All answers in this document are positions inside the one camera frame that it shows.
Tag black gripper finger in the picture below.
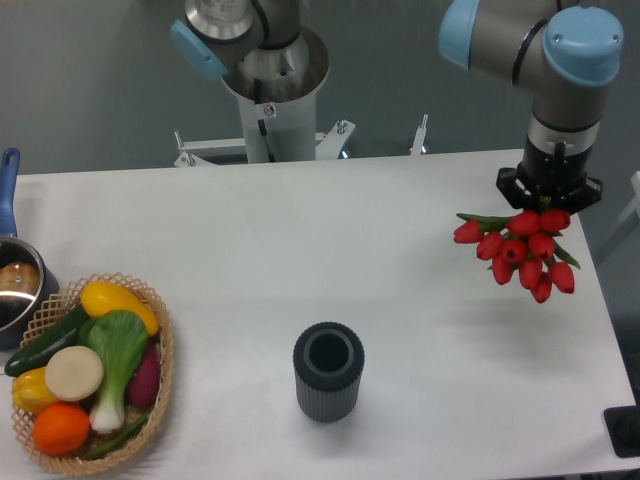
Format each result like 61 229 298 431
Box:
563 177 603 212
496 167 531 209

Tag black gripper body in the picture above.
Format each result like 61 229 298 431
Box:
516 140 591 206

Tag red tulip bouquet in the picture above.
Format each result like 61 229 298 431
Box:
453 200 581 304

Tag grey robot arm, blue caps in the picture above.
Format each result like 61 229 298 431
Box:
170 1 624 213

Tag black device at table edge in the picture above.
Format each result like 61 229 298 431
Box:
603 405 639 458

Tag dark grey ribbed vase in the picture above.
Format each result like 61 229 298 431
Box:
292 322 365 423

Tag green bok choy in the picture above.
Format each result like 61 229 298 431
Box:
79 310 147 434

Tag purple sweet potato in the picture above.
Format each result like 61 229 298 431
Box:
127 343 160 408

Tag yellow squash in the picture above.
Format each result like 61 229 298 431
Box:
80 281 160 337

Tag green chili pepper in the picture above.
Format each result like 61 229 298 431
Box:
81 415 148 461

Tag dark green cucumber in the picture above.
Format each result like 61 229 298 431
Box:
4 304 89 377

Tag woven wicker basket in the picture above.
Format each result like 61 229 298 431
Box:
11 273 174 476

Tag beige round disc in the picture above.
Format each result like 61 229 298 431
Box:
45 346 104 402

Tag orange fruit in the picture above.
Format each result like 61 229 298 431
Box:
33 403 90 456

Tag yellow bell pepper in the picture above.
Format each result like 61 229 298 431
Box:
12 367 60 414

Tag white frame at right edge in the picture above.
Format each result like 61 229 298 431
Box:
592 170 640 261

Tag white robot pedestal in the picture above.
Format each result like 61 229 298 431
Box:
172 24 430 169

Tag black cable on pedestal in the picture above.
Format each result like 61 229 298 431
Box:
252 78 276 164

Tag blue handled saucepan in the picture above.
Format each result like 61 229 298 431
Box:
1 147 59 351

